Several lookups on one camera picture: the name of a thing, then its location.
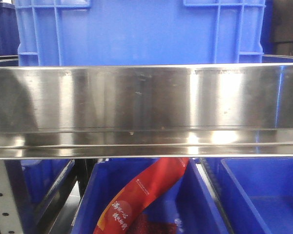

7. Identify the large blue plastic crate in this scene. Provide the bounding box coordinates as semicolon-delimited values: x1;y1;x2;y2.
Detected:
15;0;266;66

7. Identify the stainless steel conveyor rail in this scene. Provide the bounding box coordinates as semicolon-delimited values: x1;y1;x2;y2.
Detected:
0;63;293;159

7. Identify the red snack bag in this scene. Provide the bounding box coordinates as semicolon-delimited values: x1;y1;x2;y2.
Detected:
93;157;189;234

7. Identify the blue bin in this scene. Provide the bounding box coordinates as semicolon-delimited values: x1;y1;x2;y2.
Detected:
71;158;228;234
21;159;75;223
202;157;293;234

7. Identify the dark blue crate far left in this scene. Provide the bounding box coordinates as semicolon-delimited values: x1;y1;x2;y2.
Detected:
0;0;20;56

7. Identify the middle blue bin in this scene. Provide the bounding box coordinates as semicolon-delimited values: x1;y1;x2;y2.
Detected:
71;158;228;234

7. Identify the left blue bin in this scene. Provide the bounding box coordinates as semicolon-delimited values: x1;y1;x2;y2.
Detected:
21;159;75;223

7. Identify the white perforated shelf upright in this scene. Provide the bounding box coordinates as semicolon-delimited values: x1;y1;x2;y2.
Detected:
0;160;23;234

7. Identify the right blue bin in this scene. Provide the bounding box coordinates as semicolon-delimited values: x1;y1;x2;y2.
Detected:
202;157;293;234

